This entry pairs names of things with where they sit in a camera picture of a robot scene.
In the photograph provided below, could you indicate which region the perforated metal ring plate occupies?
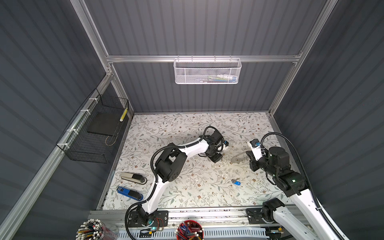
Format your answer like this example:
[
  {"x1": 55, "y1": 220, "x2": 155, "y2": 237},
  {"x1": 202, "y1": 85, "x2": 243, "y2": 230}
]
[{"x1": 230, "y1": 152, "x2": 249, "y2": 164}]

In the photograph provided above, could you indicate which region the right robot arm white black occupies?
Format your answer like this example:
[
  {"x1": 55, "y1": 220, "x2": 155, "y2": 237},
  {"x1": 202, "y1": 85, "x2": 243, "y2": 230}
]
[{"x1": 246, "y1": 142, "x2": 348, "y2": 240}]

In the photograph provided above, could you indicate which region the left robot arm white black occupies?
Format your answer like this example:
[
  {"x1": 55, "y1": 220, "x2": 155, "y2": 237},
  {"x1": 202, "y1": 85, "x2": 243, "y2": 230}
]
[{"x1": 136, "y1": 129, "x2": 229, "y2": 226}]

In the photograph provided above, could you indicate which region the red pencil cup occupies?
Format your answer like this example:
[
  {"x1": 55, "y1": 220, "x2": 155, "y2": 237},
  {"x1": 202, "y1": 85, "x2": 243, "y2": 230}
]
[{"x1": 175, "y1": 220, "x2": 204, "y2": 240}]

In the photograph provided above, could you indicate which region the grey black stapler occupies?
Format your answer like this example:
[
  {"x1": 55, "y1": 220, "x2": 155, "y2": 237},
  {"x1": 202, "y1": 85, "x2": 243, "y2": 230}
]
[{"x1": 120, "y1": 172, "x2": 148, "y2": 185}]

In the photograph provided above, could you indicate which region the blue black stapler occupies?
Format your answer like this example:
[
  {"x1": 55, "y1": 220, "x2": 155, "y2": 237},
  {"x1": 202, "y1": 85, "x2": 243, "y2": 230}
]
[{"x1": 117, "y1": 187, "x2": 144, "y2": 201}]

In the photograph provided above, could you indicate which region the yellow marker pen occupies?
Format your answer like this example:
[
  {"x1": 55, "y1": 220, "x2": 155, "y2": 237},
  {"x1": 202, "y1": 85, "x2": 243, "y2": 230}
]
[{"x1": 120, "y1": 108, "x2": 128, "y2": 122}]

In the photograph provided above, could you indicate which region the black foam pad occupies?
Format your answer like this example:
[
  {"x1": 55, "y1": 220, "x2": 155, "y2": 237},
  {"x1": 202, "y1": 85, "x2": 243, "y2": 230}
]
[{"x1": 87, "y1": 113, "x2": 121, "y2": 137}]

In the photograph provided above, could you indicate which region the clear pencil jar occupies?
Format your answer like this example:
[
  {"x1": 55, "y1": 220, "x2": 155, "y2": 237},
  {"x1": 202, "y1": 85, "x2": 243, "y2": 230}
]
[{"x1": 75, "y1": 219, "x2": 119, "y2": 240}]

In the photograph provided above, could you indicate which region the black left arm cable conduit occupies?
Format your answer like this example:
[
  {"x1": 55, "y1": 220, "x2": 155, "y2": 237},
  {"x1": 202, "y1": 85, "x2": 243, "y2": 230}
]
[{"x1": 124, "y1": 125, "x2": 224, "y2": 240}]

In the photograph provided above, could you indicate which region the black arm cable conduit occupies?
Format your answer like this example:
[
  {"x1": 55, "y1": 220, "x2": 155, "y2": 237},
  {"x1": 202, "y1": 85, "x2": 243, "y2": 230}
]
[
  {"x1": 124, "y1": 125, "x2": 224, "y2": 240},
  {"x1": 260, "y1": 131, "x2": 346, "y2": 240}
]

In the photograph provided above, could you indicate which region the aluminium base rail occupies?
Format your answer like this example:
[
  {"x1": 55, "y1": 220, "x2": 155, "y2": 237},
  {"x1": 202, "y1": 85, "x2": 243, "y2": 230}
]
[{"x1": 88, "y1": 205, "x2": 304, "y2": 240}]

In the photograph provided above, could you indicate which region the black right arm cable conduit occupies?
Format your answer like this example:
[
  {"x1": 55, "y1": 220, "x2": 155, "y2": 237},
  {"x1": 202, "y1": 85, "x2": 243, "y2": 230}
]
[{"x1": 260, "y1": 131, "x2": 346, "y2": 240}]

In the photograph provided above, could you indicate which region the white wire mesh basket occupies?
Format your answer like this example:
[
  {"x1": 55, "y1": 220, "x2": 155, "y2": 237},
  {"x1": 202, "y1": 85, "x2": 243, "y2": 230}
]
[{"x1": 173, "y1": 60, "x2": 242, "y2": 85}]

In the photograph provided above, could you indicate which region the horizontal aluminium frame bar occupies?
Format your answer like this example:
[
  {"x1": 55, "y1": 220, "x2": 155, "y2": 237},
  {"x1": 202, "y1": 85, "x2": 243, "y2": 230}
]
[{"x1": 106, "y1": 55, "x2": 301, "y2": 63}]

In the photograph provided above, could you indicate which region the black wire basket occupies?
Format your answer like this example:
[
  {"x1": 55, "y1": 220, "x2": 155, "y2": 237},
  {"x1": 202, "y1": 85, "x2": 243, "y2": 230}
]
[{"x1": 57, "y1": 90, "x2": 130, "y2": 164}]

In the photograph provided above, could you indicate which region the aluminium frame corner post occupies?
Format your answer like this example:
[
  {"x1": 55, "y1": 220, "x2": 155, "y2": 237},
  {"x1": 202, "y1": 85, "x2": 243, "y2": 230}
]
[{"x1": 70, "y1": 1, "x2": 135, "y2": 117}]

